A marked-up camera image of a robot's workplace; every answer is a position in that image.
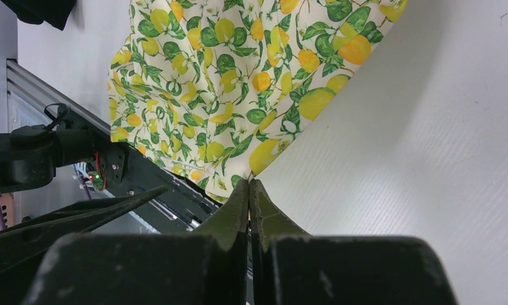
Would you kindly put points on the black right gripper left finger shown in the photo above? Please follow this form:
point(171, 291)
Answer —
point(205, 266)

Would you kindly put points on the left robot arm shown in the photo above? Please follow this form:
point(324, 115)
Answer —
point(29, 158)

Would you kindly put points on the lemon print skirt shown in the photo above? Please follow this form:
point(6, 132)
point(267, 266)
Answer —
point(215, 91)

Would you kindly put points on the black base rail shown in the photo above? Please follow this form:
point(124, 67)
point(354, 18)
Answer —
point(123, 171)

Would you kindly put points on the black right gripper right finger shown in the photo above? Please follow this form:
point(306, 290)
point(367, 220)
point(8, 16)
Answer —
point(291, 266)

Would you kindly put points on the black cloth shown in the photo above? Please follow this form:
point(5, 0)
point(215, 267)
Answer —
point(36, 12)

